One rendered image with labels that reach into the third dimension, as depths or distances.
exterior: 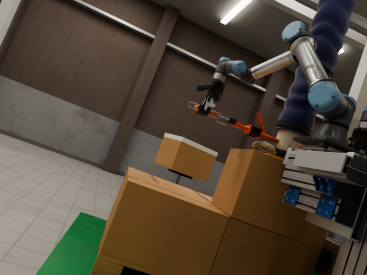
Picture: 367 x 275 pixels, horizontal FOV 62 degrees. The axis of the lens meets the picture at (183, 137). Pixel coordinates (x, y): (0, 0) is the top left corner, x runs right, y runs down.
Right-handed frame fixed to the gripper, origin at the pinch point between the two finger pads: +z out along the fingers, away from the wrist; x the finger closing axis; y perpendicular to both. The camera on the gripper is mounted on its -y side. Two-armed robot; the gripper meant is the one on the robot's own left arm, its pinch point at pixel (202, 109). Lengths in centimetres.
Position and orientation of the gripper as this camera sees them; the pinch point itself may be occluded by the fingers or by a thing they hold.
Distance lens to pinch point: 187.7
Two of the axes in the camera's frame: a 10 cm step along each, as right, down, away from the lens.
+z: -3.6, 9.3, -0.8
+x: -1.7, 0.2, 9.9
